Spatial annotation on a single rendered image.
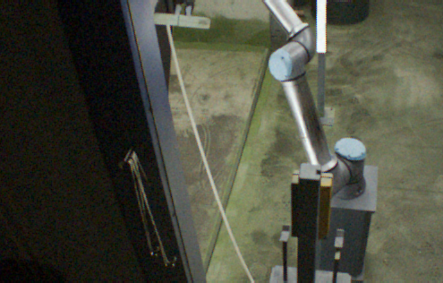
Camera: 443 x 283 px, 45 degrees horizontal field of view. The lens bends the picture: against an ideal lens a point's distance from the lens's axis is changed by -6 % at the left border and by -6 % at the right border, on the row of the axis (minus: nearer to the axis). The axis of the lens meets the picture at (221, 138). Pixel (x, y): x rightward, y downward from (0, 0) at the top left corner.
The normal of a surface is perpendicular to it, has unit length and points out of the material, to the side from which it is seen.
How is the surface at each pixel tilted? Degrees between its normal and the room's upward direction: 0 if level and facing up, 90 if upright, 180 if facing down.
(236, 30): 90
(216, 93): 0
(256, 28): 90
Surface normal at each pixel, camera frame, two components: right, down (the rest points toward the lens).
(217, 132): -0.10, -0.73
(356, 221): -0.22, 0.67
